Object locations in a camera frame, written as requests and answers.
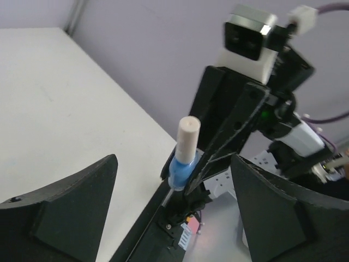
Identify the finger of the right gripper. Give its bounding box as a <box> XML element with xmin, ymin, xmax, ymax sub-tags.
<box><xmin>159</xmin><ymin>148</ymin><xmax>204</xmax><ymax>182</ymax></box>
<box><xmin>185</xmin><ymin>83</ymin><xmax>270</xmax><ymax>196</ymax></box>

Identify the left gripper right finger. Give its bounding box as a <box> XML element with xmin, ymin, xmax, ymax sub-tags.
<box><xmin>231</xmin><ymin>155</ymin><xmax>348</xmax><ymax>261</ymax></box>

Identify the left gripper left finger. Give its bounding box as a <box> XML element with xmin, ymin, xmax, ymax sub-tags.
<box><xmin>1</xmin><ymin>154</ymin><xmax>118</xmax><ymax>261</ymax></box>

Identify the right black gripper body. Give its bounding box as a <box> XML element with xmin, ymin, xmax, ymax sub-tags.
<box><xmin>188</xmin><ymin>65</ymin><xmax>270</xmax><ymax>137</ymax></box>

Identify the white nail polish cap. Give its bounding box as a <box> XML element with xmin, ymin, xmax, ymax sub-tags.
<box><xmin>175</xmin><ymin>116</ymin><xmax>201</xmax><ymax>164</ymax></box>

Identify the blue nail polish bottle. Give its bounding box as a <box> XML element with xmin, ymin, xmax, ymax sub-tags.
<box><xmin>168</xmin><ymin>153</ymin><xmax>198</xmax><ymax>192</ymax></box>

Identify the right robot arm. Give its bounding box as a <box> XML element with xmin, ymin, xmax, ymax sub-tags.
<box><xmin>184</xmin><ymin>47</ymin><xmax>333</xmax><ymax>195</ymax></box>

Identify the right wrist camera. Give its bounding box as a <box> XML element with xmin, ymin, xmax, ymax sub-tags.
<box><xmin>215</xmin><ymin>4</ymin><xmax>278</xmax><ymax>84</ymax></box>

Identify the right white cable duct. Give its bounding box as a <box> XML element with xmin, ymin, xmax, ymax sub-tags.
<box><xmin>178</xmin><ymin>218</ymin><xmax>201</xmax><ymax>251</ymax></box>

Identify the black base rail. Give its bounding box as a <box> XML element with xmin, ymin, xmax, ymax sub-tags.
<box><xmin>111</xmin><ymin>180</ymin><xmax>213</xmax><ymax>262</ymax></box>

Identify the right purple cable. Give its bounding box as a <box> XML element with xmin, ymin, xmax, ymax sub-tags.
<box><xmin>287</xmin><ymin>0</ymin><xmax>349</xmax><ymax>151</ymax></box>

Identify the right aluminium frame post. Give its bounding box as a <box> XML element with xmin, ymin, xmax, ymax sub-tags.
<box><xmin>64</xmin><ymin>0</ymin><xmax>88</xmax><ymax>37</ymax></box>

